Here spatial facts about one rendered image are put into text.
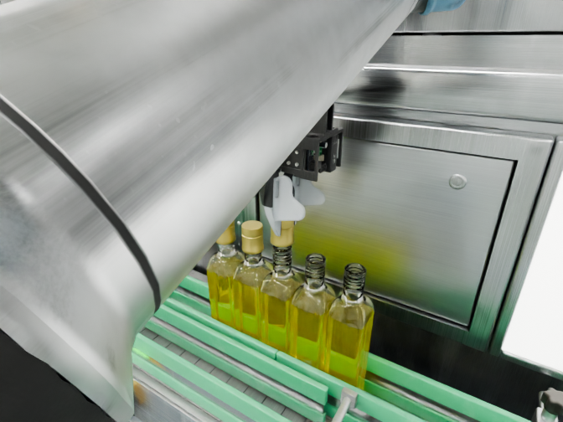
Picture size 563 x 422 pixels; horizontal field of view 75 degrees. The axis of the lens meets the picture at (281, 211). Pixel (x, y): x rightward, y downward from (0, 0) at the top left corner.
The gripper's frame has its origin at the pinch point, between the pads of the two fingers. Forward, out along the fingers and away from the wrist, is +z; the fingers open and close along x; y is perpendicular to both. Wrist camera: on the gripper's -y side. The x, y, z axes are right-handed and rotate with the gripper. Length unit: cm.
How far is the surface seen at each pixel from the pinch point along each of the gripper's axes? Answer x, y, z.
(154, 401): -15.6, -16.4, 33.4
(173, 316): -6.5, -19.6, 22.5
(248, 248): -1.5, -5.3, 5.7
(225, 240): -1.2, -10.2, 6.0
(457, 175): 12.7, 20.5, -7.2
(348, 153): 12.7, 4.5, -7.7
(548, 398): 5.2, 37.4, 17.7
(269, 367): -6.2, 1.7, 23.2
